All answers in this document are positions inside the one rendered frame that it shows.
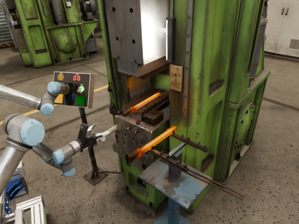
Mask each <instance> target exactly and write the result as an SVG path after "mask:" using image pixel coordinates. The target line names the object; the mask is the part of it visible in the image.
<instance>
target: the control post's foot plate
mask: <svg viewBox="0 0 299 224"><path fill-rule="evenodd" d="M97 168H98V172H102V173H98V172H97V171H96V176H95V173H94V171H93V170H91V171H90V172H88V173H87V174H85V175H84V176H83V178H84V179H85V180H87V181H88V182H89V183H91V184H92V185H94V186H95V185H97V184H98V183H100V182H101V181H102V180H104V179H105V178H106V177H107V176H108V175H109V173H107V172H103V171H104V170H102V169H101V168H99V167H97Z"/></svg>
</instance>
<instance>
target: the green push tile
mask: <svg viewBox="0 0 299 224"><path fill-rule="evenodd" d="M76 105H85V96H77V98H76Z"/></svg>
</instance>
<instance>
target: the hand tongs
mask: <svg viewBox="0 0 299 224"><path fill-rule="evenodd" d="M160 161H161V162H163V163H166V164H169V163H168V162H165V161H164V160H163V159H162V158H161V159H160ZM181 171H183V170H181ZM189 171H190V172H193V173H195V174H197V175H199V176H201V177H203V178H205V179H208V180H210V181H212V182H214V183H216V184H218V185H220V186H222V187H225V188H227V189H229V190H231V191H233V192H235V193H237V194H240V195H242V196H243V197H246V195H244V194H242V193H239V192H238V191H235V190H233V189H231V188H229V187H227V186H225V185H223V184H221V183H218V182H216V181H214V180H212V179H210V178H208V177H205V176H203V175H201V174H199V173H197V172H195V171H192V170H190V169H189ZM183 172H185V171H183ZM185 173H187V174H189V175H191V176H193V177H195V178H198V179H200V180H202V181H204V182H206V183H208V184H210V185H212V186H214V187H216V188H218V189H220V190H222V191H225V192H227V193H229V194H231V195H233V196H235V197H237V198H239V199H241V200H244V199H243V198H241V197H239V196H237V195H235V194H233V193H231V192H229V191H227V190H225V189H223V188H221V187H219V186H216V185H214V184H212V183H210V182H208V181H206V180H204V179H202V178H200V177H198V176H195V175H193V174H191V173H189V172H185Z"/></svg>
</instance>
